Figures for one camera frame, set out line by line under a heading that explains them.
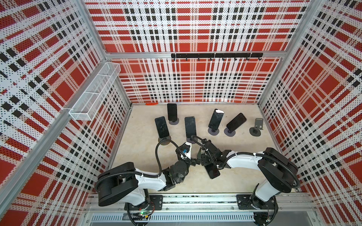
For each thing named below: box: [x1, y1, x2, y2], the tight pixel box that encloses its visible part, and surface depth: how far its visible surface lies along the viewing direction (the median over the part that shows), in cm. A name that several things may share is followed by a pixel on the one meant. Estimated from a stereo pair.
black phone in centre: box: [184, 116, 197, 138], surface depth 95 cm
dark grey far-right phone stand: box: [248, 117, 264, 138], surface depth 100 cm
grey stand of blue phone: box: [223, 127, 236, 138], surface depth 103 cm
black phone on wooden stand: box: [154, 116, 170, 139], surface depth 93 cm
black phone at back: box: [167, 103, 178, 121], surface depth 102 cm
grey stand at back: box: [168, 117, 180, 126], surface depth 110 cm
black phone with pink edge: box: [208, 108, 225, 131], surface depth 100 cm
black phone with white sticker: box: [204, 162, 221, 179], surface depth 85 cm
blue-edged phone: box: [225, 112, 247, 133], surface depth 95 cm
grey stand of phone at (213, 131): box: [207, 127, 220, 136], surface depth 105 cm
